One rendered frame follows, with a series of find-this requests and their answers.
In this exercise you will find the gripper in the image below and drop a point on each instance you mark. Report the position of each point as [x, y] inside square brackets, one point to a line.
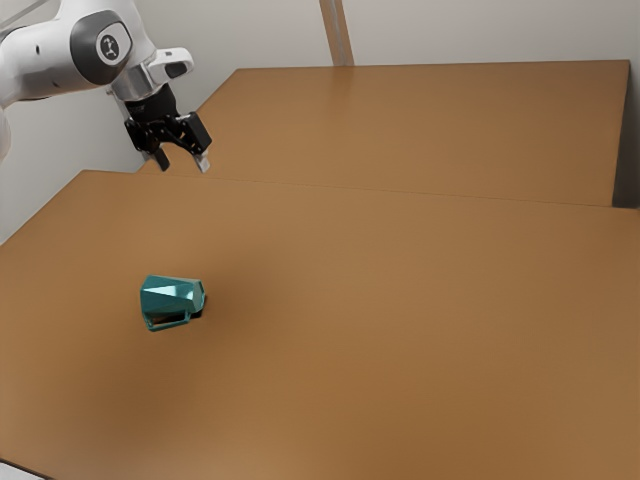
[152, 117]

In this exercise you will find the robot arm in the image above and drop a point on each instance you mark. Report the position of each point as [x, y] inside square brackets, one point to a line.
[45, 55]

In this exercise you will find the teal faceted mug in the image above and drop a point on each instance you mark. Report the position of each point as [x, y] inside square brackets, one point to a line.
[170, 300]

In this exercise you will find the brown wall post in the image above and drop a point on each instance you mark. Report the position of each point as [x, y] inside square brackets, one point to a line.
[338, 31]

